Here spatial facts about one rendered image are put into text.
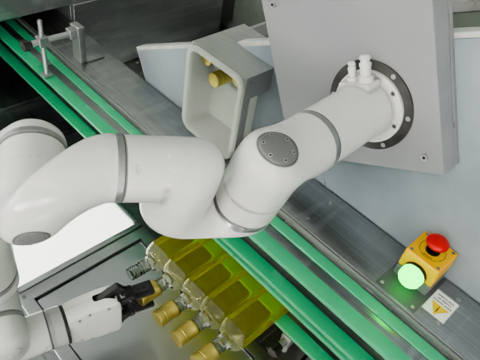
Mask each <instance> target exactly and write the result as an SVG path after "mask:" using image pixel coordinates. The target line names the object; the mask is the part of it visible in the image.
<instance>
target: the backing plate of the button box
mask: <svg viewBox="0 0 480 360"><path fill-rule="evenodd" d="M398 262H399V261H397V262H396V263H395V264H394V265H393V266H392V267H391V268H390V269H389V270H388V271H386V272H385V273H384V274H383V275H382V276H381V277H380V278H379V279H377V280H376V281H375V283H377V284H378V285H379V286H380V287H381V288H382V289H384V290H385V291H386V292H387V293H389V294H390V295H391V296H392V297H394V298H395V299H396V300H397V301H398V302H399V303H401V304H402V305H403V306H405V307H406V308H407V309H408V310H409V311H410V312H411V313H413V314H414V313H415V312H416V311H417V310H418V309H419V308H420V307H421V306H422V305H423V304H424V302H425V301H426V300H427V299H428V298H429V297H430V296H431V295H432V294H433V293H434V292H435V291H436V290H437V289H438V288H439V287H440V286H441V285H442V284H443V283H444V282H445V281H446V279H445V278H444V277H443V278H442V279H441V280H440V281H439V282H438V283H437V284H436V285H435V286H434V287H433V288H432V289H431V290H430V291H429V292H428V293H427V294H426V295H423V294H422V293H421V292H419V291H418V290H417V289H408V288H406V287H405V286H403V285H402V284H401V282H400V281H399V278H398V274H397V273H395V272H394V269H395V267H396V265H397V264H398Z"/></svg>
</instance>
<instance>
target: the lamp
mask: <svg viewBox="0 0 480 360"><path fill-rule="evenodd" d="M398 278H399V281H400V282H401V284H402V285H403V286H405V287H406V288H408V289H417V288H419V287H420V286H421V285H422V284H423V283H424V282H425V281H426V272H425V271H424V269H423V268H422V267H421V266H420V265H419V264H417V263H415V262H412V261H409V262H406V263H405V264H404V265H403V266H402V267H401V268H400V269H399V272H398Z"/></svg>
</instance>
